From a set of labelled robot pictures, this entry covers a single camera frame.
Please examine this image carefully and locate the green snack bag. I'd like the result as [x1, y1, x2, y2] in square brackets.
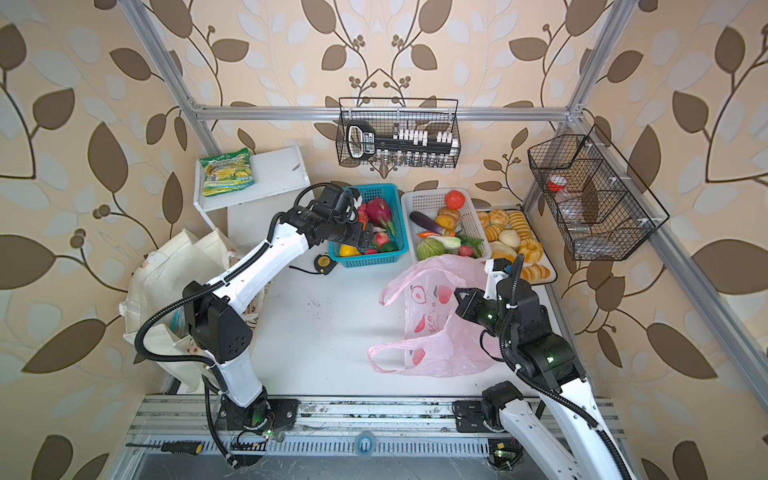
[199, 148, 255, 197]

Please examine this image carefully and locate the black yellow screwdriver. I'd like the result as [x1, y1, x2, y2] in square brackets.
[126, 440, 204, 456]

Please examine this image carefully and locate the red tomato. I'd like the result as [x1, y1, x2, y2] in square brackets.
[444, 190, 466, 210]

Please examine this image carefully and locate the teal plastic fruit basket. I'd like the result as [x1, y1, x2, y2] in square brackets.
[328, 183, 409, 268]

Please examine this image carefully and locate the white plastic vegetable basket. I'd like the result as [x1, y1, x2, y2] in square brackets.
[401, 188, 491, 263]

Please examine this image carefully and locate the purple eggplant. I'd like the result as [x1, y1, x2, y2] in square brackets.
[409, 211, 444, 235]

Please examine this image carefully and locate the bread tray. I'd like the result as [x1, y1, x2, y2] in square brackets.
[477, 209, 557, 285]

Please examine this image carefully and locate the black wire basket with bottles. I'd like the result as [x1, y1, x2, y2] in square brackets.
[335, 95, 462, 174]

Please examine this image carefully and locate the pink dragon fruit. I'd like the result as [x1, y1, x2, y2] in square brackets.
[366, 197, 395, 234]

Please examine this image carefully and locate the black yellow tape measure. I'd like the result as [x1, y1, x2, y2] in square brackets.
[288, 254, 338, 276]

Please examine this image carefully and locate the yellow pear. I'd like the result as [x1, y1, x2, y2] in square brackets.
[339, 245, 361, 258]

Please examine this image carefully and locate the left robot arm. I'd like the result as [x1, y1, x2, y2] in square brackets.
[134, 182, 373, 429]

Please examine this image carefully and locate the green cabbage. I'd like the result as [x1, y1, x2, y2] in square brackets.
[415, 237, 447, 261]

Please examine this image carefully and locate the cream canvas tote bag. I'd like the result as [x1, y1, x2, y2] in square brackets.
[118, 229, 265, 394]

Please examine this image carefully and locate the black wire wall basket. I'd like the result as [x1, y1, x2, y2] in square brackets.
[527, 125, 670, 261]

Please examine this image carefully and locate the pink plastic grocery bag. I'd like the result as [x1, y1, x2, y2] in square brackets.
[367, 255, 496, 378]

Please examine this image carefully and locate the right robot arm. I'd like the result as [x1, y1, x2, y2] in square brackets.
[454, 257, 635, 479]

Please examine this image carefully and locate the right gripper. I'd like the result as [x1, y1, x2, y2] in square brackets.
[455, 285, 516, 347]

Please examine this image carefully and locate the white two-tier shelf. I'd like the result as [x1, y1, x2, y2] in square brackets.
[193, 145, 310, 247]

